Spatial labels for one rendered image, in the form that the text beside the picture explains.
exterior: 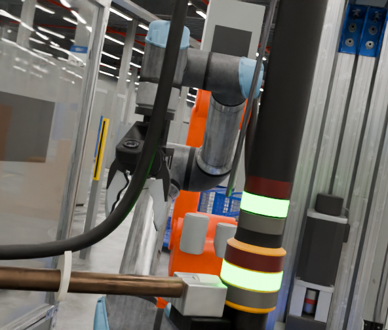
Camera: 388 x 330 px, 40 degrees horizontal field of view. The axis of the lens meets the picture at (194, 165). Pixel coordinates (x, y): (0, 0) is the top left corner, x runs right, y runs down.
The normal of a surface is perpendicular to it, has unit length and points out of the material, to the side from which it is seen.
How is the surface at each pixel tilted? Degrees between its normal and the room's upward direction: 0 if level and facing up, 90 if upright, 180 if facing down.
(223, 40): 90
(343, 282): 90
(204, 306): 90
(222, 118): 146
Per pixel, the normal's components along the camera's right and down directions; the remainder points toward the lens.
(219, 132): -0.25, 0.83
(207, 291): 0.38, 0.12
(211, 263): 0.06, 0.07
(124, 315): 0.00, -0.50
